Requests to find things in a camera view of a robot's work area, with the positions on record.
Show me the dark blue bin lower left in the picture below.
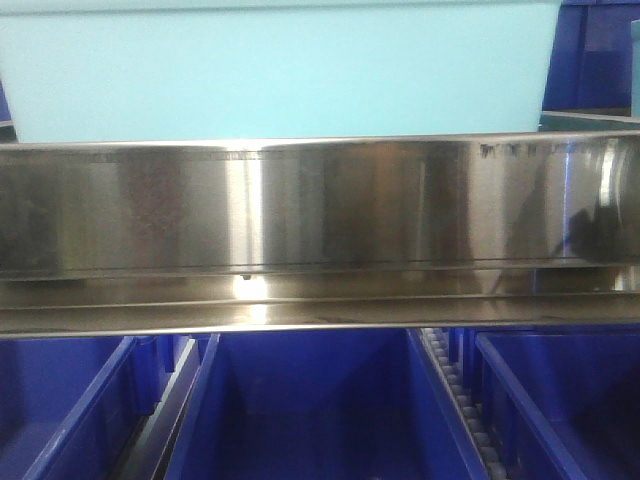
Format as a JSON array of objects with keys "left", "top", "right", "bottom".
[{"left": 0, "top": 335, "right": 174, "bottom": 480}]

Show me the light blue plastic bin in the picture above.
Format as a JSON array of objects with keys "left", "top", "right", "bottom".
[{"left": 1, "top": 1, "right": 560, "bottom": 142}]

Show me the dark blue bin lower centre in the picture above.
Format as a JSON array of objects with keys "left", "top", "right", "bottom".
[{"left": 166, "top": 329, "right": 488, "bottom": 479}]

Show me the stainless steel shelf front rail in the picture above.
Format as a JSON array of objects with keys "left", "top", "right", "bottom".
[{"left": 1, "top": 131, "right": 639, "bottom": 338}]

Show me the dark blue bin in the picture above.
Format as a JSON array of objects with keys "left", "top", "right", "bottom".
[
  {"left": 0, "top": 335, "right": 174, "bottom": 480},
  {"left": 476, "top": 331, "right": 639, "bottom": 479},
  {"left": 543, "top": 1, "right": 639, "bottom": 111},
  {"left": 166, "top": 329, "right": 488, "bottom": 479}
]

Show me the dark blue bin lower right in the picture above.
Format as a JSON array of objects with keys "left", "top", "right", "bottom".
[{"left": 476, "top": 331, "right": 639, "bottom": 479}]

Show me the dark blue bin upper right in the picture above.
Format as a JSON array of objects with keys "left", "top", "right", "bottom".
[{"left": 543, "top": 1, "right": 639, "bottom": 111}]

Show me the white roller track strip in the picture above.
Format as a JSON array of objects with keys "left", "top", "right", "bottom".
[{"left": 420, "top": 328, "right": 509, "bottom": 480}]

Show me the steel lane divider rail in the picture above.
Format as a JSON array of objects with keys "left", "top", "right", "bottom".
[{"left": 130, "top": 338, "right": 201, "bottom": 479}]

